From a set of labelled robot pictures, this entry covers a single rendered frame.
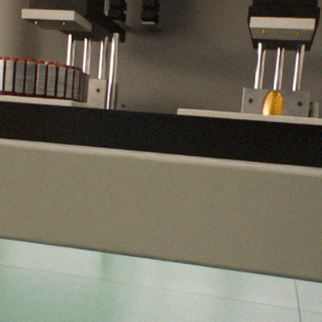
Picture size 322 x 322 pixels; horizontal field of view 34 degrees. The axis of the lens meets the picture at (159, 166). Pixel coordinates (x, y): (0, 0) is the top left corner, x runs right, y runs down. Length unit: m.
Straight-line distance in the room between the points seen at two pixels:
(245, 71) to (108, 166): 0.52
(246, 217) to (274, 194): 0.02
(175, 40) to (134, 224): 0.55
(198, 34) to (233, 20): 0.05
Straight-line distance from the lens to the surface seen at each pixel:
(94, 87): 0.66
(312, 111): 0.63
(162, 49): 0.78
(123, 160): 0.25
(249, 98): 0.62
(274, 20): 0.53
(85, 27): 0.61
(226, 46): 0.77
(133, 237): 0.25
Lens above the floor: 0.76
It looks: 3 degrees down
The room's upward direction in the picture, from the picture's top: 5 degrees clockwise
